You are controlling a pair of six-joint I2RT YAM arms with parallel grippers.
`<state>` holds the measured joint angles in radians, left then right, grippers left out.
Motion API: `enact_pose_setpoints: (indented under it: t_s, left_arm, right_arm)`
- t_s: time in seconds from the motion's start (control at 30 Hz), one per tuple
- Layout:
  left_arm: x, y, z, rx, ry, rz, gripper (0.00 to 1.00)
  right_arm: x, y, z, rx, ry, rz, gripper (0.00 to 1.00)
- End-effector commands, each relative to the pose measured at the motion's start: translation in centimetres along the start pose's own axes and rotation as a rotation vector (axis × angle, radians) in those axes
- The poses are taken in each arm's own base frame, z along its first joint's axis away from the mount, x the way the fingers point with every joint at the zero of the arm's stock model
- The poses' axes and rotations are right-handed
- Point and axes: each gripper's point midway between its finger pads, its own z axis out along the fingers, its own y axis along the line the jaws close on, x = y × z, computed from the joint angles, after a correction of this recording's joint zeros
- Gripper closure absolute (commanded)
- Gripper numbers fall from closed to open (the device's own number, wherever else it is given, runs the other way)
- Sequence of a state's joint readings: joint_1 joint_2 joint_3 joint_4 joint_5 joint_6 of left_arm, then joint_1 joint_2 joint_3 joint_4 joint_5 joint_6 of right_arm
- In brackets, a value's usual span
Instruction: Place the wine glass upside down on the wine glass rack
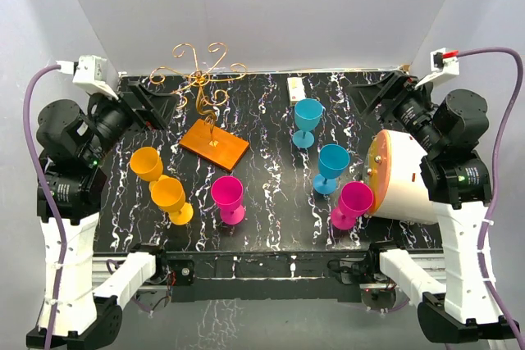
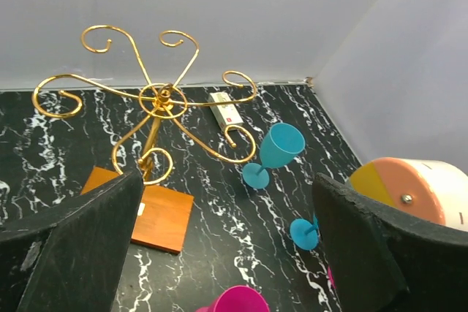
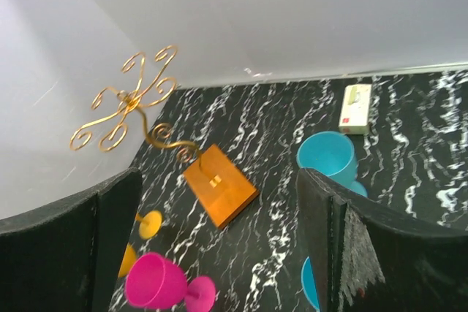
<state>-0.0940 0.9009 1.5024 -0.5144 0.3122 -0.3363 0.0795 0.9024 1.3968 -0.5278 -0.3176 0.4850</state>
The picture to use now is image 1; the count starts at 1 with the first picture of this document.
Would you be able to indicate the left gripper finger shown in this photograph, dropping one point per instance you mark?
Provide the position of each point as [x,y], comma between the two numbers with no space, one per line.
[166,103]
[142,112]

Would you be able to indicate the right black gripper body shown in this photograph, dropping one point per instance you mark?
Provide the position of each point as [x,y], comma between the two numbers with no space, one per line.
[416,120]

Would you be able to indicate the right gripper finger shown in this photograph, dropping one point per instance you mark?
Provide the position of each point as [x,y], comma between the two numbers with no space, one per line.
[374,119]
[366,97]

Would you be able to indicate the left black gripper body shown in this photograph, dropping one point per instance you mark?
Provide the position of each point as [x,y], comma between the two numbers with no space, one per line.
[112,120]

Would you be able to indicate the blue wine glass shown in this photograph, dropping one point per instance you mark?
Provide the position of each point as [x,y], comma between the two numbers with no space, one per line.
[307,116]
[332,161]

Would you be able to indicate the blue wine glass front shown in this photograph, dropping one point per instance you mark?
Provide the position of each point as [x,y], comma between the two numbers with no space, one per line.
[332,161]

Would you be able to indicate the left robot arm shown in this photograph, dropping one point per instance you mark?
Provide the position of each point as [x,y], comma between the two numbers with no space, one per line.
[67,149]

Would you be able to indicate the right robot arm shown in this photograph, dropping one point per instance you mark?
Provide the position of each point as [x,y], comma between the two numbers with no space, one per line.
[424,167]

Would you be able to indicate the orange wine glass rear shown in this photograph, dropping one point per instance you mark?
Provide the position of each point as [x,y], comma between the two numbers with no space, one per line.
[147,164]

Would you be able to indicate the orange wine glass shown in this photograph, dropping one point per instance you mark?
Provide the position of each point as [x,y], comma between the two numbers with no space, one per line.
[168,193]
[147,164]

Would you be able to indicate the orange wine glass front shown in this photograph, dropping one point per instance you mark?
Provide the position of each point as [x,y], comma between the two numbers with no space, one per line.
[168,193]

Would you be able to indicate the pink wine glass right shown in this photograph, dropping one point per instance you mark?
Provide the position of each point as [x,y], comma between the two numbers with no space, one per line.
[355,199]

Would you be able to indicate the pink wine glass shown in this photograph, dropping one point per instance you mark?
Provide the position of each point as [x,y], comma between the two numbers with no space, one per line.
[228,194]
[355,199]

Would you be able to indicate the pink wine glass left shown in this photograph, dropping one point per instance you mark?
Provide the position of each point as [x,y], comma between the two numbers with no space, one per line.
[228,194]

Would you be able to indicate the white bucket orange lid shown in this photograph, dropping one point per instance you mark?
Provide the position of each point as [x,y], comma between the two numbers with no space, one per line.
[392,171]

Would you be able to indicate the small white box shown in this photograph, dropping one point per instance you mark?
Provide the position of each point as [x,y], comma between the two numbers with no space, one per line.
[296,90]

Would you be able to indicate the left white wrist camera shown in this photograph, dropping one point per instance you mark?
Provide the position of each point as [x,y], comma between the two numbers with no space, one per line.
[94,74]

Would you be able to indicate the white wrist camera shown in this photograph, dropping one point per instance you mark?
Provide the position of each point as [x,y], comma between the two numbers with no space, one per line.
[444,67]
[94,74]

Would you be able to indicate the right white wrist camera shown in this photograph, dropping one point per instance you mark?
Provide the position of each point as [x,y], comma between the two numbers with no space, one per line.
[444,67]

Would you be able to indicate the gold wire glass rack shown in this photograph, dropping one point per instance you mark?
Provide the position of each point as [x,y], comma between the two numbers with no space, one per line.
[205,138]

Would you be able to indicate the black front mounting rail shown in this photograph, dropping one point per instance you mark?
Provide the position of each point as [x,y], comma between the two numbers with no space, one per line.
[202,276]

